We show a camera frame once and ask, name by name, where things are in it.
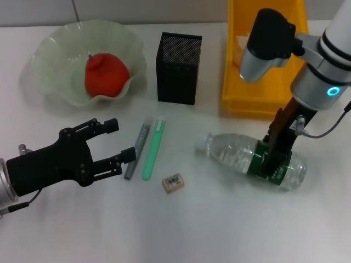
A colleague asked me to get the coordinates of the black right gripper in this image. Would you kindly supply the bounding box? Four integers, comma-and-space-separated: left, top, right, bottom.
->
259, 98, 316, 178

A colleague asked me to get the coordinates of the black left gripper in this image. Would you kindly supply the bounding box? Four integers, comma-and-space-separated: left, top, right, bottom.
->
5, 118, 137, 197

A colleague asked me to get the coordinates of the clear green-label water bottle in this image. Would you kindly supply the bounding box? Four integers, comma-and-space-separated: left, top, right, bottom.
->
194, 132, 307, 192

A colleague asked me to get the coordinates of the red pear-shaped fruit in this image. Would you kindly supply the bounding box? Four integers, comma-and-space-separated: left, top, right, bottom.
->
84, 53, 130, 97

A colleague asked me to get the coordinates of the white paper ball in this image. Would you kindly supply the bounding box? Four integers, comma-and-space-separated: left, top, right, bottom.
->
232, 32, 251, 67

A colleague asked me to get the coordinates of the grey pen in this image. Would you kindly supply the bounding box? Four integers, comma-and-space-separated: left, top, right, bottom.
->
123, 116, 153, 181

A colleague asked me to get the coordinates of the beige eraser with barcode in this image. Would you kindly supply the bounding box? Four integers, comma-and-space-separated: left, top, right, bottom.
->
161, 172, 185, 194

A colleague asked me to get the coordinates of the black mesh pen holder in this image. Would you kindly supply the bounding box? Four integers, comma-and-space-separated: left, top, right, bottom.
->
155, 32, 203, 106

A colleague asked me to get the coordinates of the pale green wavy glass plate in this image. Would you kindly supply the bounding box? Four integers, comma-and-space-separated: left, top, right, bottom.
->
30, 19, 149, 108

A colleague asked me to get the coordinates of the yellow plastic bin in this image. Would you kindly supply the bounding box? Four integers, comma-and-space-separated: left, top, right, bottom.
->
219, 0, 310, 120

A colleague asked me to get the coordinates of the right gripper cable with plugs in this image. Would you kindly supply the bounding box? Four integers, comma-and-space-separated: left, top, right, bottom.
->
295, 100, 351, 139

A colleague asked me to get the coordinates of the gripper cable with plugs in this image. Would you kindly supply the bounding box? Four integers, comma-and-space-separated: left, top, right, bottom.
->
0, 144, 42, 217
295, 100, 351, 139

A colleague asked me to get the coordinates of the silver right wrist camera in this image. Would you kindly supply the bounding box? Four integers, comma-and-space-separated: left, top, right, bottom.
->
238, 8, 332, 83

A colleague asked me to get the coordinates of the left gripper cable with plugs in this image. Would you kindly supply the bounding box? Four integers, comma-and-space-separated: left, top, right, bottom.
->
0, 144, 42, 217

